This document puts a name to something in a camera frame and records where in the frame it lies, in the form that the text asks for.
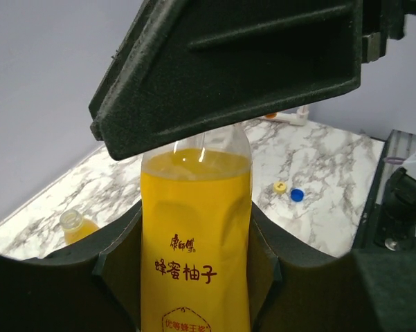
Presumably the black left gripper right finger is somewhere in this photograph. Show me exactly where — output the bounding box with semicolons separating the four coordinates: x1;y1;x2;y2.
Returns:
248;207;416;331

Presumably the white PVC pipe frame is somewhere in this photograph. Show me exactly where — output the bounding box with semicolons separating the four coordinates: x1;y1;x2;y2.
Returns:
258;104;309;127

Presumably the blue bottle cap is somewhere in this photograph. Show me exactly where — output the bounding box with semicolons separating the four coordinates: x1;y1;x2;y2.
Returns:
290;188;305;202

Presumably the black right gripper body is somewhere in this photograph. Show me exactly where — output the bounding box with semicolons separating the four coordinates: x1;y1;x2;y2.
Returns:
362;0;416;63

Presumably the yellow bottle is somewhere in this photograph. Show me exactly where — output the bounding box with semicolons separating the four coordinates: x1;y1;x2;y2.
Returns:
141;124;252;331
60;210;100;245

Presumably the yellow bottle cap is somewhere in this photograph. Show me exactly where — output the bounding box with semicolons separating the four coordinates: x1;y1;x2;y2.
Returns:
273;181;287;194

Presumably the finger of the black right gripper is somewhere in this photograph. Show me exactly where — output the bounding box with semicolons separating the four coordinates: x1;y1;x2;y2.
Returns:
89;1;363;160

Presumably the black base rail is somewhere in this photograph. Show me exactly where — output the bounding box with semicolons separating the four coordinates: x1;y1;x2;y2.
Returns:
351;130;395;250

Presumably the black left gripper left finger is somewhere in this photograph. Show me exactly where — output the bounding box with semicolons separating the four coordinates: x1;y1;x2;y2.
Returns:
0;203;142;331

